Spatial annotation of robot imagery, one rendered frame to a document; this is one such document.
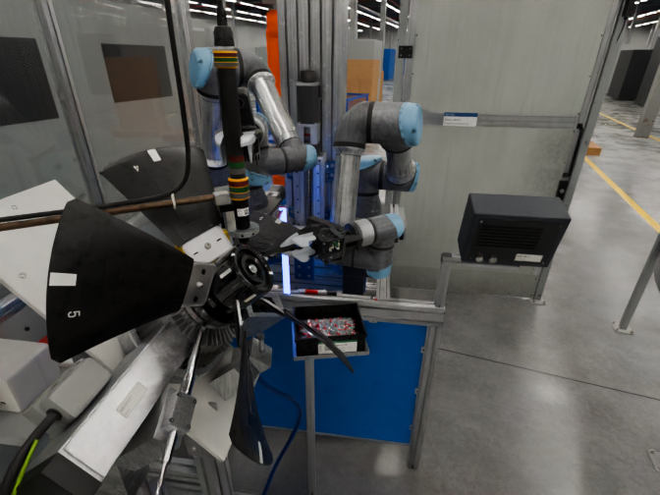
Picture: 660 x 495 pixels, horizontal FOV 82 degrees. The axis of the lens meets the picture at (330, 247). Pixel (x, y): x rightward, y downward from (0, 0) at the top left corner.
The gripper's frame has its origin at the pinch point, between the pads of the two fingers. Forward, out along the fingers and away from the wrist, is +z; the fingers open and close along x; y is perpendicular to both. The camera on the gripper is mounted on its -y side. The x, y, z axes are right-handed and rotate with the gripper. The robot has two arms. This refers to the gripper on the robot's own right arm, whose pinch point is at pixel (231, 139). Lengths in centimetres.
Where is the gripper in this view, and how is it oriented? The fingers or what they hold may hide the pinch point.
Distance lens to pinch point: 80.5
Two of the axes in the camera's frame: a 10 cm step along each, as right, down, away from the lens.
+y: 0.0, 9.0, 4.4
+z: 0.4, 4.4, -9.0
